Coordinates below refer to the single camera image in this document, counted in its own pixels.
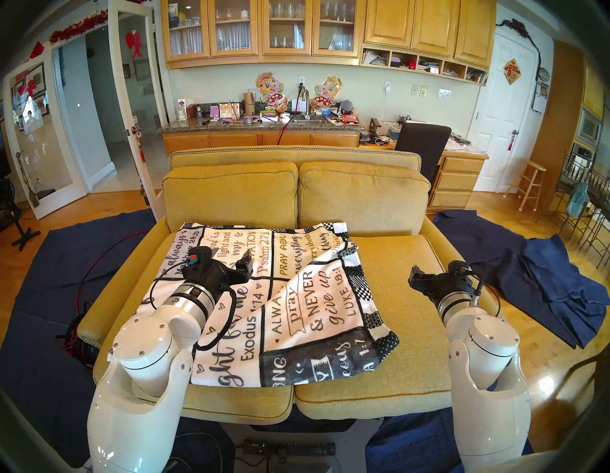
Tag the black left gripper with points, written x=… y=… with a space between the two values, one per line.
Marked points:
x=212 y=276

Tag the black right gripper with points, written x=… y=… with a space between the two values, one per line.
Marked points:
x=445 y=286

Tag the white black scripture blanket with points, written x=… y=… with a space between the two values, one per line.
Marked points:
x=305 y=305

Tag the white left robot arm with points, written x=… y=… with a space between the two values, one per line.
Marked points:
x=143 y=348

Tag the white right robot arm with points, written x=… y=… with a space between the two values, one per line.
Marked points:
x=491 y=343

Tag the crumpled dark blue blanket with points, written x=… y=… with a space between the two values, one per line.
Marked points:
x=553 y=281

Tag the yellow sofa back cushion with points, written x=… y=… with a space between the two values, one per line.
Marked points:
x=362 y=200
x=228 y=195

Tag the yellow sofa seat cushion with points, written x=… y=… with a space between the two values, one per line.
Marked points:
x=238 y=405
x=419 y=362

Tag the wooden desk with drawers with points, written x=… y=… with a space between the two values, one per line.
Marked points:
x=457 y=181

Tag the yellow two-seat sofa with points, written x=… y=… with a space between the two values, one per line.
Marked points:
x=295 y=155

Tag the granite kitchen counter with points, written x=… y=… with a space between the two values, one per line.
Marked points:
x=238 y=139

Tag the black office chair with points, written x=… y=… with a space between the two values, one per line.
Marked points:
x=421 y=143

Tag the wooden stool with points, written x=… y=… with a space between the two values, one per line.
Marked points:
x=534 y=167

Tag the brown cardboard tube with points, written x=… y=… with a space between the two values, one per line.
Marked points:
x=249 y=105

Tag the orange box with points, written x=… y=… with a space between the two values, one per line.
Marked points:
x=350 y=119

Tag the teal bag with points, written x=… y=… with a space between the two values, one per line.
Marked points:
x=576 y=200

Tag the white panelled door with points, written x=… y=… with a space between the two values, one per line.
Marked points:
x=500 y=119

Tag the chrome kitchen faucet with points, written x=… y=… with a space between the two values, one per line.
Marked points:
x=308 y=100

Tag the black bag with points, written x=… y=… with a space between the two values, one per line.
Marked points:
x=78 y=350

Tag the black power strip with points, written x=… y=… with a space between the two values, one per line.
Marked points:
x=295 y=448

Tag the black metal chair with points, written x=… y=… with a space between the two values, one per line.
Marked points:
x=598 y=198

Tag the tall wooden cabinet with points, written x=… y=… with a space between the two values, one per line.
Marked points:
x=557 y=119

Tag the black standing fan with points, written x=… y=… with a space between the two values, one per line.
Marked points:
x=21 y=236

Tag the red diamond door decoration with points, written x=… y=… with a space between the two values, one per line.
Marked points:
x=512 y=71

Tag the built-in steel oven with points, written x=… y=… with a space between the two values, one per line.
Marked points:
x=590 y=128

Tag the white glass panel door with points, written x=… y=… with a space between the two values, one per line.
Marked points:
x=43 y=152
x=118 y=71

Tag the dark garland over door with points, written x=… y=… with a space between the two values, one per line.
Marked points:
x=517 y=26

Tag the red tinsel garland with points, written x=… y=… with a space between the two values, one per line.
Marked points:
x=78 y=26

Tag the small picture frame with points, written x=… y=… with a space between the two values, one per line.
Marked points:
x=229 y=111

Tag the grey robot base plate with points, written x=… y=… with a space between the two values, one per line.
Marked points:
x=355 y=443

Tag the cartoon child wall decoration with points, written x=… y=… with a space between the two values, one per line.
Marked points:
x=269 y=88
x=329 y=88

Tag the wall calendar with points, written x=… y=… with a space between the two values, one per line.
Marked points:
x=540 y=97

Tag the wooden wall cabinets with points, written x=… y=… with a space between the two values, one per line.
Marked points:
x=391 y=24

